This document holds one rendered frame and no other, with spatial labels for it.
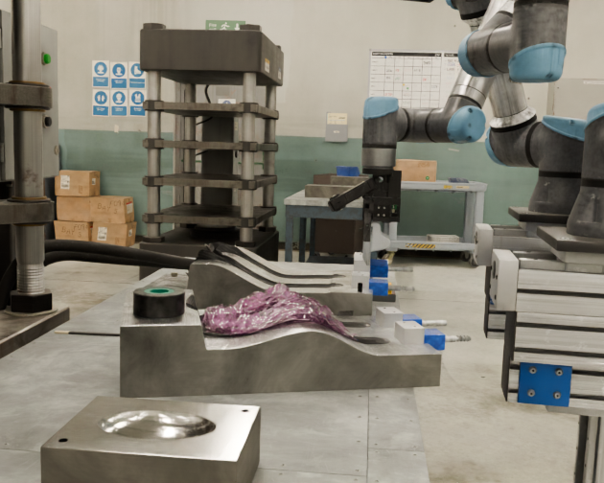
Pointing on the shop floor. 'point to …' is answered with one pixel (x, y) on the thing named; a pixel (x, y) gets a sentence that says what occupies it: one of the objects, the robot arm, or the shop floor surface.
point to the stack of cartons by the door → (91, 211)
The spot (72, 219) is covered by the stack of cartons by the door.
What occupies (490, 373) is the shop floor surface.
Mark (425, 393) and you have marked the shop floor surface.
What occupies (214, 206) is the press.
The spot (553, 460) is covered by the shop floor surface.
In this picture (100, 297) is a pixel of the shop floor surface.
